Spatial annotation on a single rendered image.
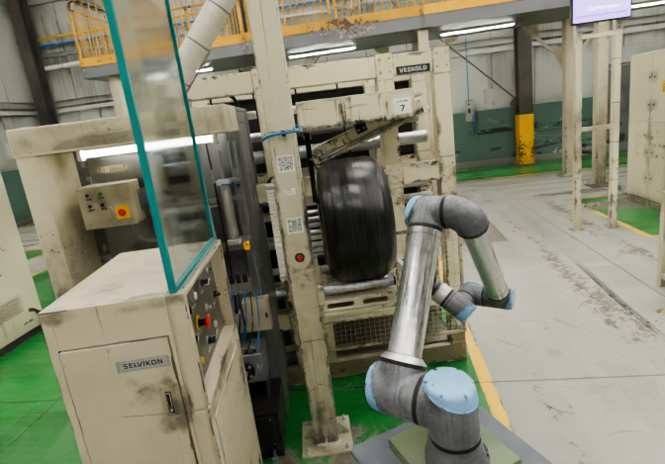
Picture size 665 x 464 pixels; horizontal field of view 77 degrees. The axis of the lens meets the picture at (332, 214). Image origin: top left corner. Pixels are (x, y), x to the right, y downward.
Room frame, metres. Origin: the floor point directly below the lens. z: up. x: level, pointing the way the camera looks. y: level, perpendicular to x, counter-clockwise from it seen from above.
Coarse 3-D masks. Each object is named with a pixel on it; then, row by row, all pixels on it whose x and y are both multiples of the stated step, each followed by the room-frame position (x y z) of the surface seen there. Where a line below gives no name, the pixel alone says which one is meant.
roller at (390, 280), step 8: (360, 280) 1.88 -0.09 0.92; (368, 280) 1.87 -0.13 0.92; (376, 280) 1.86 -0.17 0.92; (384, 280) 1.86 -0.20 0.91; (392, 280) 1.86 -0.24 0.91; (328, 288) 1.85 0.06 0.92; (336, 288) 1.85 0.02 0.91; (344, 288) 1.85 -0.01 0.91; (352, 288) 1.85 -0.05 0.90; (360, 288) 1.85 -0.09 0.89; (368, 288) 1.85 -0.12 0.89
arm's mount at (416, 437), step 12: (408, 432) 1.21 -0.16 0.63; (420, 432) 1.20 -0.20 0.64; (396, 444) 1.16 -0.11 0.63; (408, 444) 1.16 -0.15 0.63; (420, 444) 1.15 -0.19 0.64; (492, 444) 1.11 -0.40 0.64; (408, 456) 1.11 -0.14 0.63; (420, 456) 1.10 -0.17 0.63; (492, 456) 1.06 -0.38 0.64; (504, 456) 1.06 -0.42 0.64; (516, 456) 1.05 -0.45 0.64
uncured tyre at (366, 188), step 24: (336, 168) 1.88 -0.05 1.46; (360, 168) 1.86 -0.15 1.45; (336, 192) 1.77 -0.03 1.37; (360, 192) 1.77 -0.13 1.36; (384, 192) 1.78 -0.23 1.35; (336, 216) 1.73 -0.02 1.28; (360, 216) 1.72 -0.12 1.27; (384, 216) 1.73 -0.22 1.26; (336, 240) 1.72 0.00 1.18; (360, 240) 1.71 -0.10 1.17; (384, 240) 1.72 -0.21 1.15; (336, 264) 1.76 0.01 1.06; (360, 264) 1.75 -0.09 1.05; (384, 264) 1.77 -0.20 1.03
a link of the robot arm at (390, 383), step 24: (408, 216) 1.45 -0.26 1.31; (432, 216) 1.39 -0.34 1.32; (408, 240) 1.40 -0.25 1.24; (432, 240) 1.36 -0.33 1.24; (408, 264) 1.34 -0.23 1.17; (432, 264) 1.33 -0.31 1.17; (408, 288) 1.29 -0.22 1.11; (408, 312) 1.25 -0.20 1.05; (408, 336) 1.21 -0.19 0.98; (384, 360) 1.19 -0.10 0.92; (408, 360) 1.16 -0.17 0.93; (384, 384) 1.15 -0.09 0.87; (408, 384) 1.12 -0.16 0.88; (384, 408) 1.13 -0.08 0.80; (408, 408) 1.08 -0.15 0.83
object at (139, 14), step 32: (128, 0) 1.24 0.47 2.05; (160, 0) 1.56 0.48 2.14; (128, 32) 1.18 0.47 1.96; (160, 32) 1.48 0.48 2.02; (128, 64) 1.13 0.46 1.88; (160, 64) 1.41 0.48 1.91; (128, 96) 1.10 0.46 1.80; (160, 96) 1.34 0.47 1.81; (160, 128) 1.28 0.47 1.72; (192, 128) 1.63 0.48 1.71; (160, 160) 1.22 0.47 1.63; (192, 160) 1.56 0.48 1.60; (160, 192) 1.17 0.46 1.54; (192, 192) 1.48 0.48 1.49; (160, 224) 1.10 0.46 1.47; (192, 224) 1.40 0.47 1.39; (192, 256) 1.33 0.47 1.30
